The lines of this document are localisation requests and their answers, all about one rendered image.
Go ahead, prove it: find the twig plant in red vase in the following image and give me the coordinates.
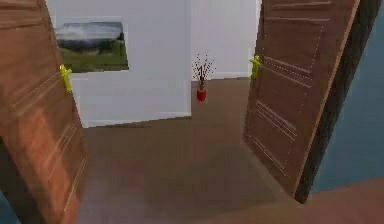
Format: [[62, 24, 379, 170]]
[[191, 52, 217, 103]]

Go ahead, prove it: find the brown wooden room door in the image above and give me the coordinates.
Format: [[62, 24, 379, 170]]
[[242, 0, 383, 205], [0, 0, 90, 224]]

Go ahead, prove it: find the framed landscape picture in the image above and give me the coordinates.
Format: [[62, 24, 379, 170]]
[[54, 21, 130, 74]]

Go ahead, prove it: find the yellow door handle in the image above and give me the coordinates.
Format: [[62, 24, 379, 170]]
[[59, 64, 73, 95], [249, 54, 263, 81]]

